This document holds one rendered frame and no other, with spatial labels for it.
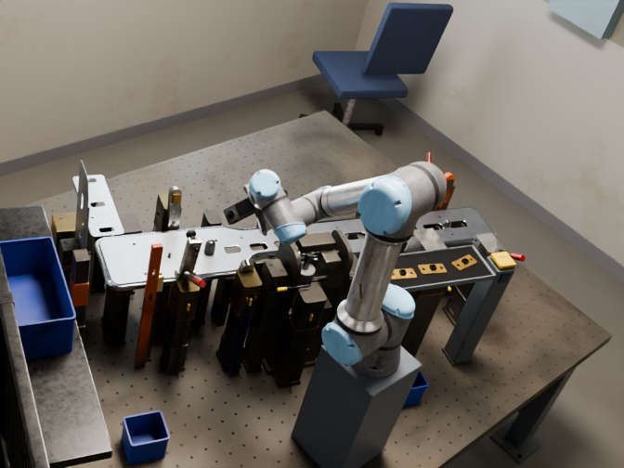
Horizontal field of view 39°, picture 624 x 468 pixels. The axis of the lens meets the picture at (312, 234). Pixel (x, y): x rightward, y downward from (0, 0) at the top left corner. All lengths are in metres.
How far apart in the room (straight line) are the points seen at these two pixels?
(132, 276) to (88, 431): 0.57
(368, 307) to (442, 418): 0.88
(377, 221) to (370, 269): 0.15
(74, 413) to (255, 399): 0.70
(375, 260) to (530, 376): 1.28
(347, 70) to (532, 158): 1.14
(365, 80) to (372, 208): 3.03
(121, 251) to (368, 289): 0.90
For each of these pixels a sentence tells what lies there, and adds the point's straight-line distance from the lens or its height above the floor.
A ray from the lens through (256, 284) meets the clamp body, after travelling 2.52.
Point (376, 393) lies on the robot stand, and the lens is 2.31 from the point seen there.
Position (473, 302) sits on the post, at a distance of 2.88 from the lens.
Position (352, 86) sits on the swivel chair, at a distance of 4.78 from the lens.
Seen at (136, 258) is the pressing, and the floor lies 1.00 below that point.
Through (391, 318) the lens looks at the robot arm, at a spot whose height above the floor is 1.31.
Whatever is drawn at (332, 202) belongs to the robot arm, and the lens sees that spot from 2.20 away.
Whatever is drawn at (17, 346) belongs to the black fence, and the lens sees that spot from 1.66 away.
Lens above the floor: 2.80
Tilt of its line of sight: 39 degrees down
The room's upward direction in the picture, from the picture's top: 16 degrees clockwise
